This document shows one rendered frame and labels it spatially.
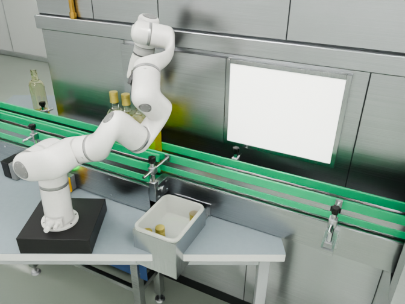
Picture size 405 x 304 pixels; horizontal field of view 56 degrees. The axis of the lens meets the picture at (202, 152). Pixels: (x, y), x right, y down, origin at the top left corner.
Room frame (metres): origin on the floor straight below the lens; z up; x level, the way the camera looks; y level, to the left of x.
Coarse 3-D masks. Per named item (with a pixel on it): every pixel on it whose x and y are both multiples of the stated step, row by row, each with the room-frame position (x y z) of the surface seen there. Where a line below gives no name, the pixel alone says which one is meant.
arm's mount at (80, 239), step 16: (80, 208) 1.14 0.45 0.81; (96, 208) 1.15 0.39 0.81; (32, 224) 1.04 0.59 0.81; (80, 224) 1.05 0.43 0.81; (96, 224) 1.07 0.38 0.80; (16, 240) 0.97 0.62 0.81; (32, 240) 0.97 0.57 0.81; (48, 240) 0.97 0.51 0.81; (64, 240) 0.97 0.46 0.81; (80, 240) 0.97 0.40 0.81
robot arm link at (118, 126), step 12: (108, 120) 0.97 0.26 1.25; (120, 120) 0.97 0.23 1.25; (132, 120) 1.01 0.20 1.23; (96, 132) 0.96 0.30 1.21; (108, 132) 0.94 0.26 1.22; (120, 132) 0.96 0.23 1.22; (132, 132) 0.99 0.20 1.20; (144, 132) 1.03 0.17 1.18; (84, 144) 0.98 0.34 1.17; (96, 144) 0.95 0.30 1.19; (108, 144) 0.94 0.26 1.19; (132, 144) 0.99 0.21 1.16; (96, 156) 0.95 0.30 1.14
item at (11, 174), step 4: (12, 156) 1.49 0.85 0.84; (4, 160) 1.45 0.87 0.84; (8, 160) 1.45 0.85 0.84; (12, 160) 1.45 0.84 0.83; (4, 164) 1.43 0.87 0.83; (8, 164) 1.42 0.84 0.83; (12, 164) 1.42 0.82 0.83; (4, 168) 1.44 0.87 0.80; (8, 168) 1.42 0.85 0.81; (12, 168) 1.41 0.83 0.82; (4, 172) 1.44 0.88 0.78; (8, 172) 1.43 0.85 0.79; (12, 172) 1.41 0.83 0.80; (8, 176) 1.43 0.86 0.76; (12, 176) 1.42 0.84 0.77; (16, 176) 1.41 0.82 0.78
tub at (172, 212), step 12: (156, 204) 1.13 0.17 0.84; (168, 204) 1.18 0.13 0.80; (180, 204) 1.16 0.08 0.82; (192, 204) 1.14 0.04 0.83; (144, 216) 1.06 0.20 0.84; (156, 216) 1.11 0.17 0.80; (168, 216) 1.15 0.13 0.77; (180, 216) 1.15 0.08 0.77; (144, 228) 1.04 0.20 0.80; (168, 228) 1.08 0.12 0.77; (180, 228) 1.08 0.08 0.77; (168, 240) 0.94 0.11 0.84
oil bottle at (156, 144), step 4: (160, 132) 1.37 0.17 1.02; (160, 136) 1.36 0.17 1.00; (156, 140) 1.34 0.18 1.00; (160, 140) 1.36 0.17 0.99; (152, 144) 1.33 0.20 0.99; (156, 144) 1.33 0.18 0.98; (160, 144) 1.36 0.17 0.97; (152, 148) 1.33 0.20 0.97; (156, 148) 1.33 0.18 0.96; (160, 148) 1.36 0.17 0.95
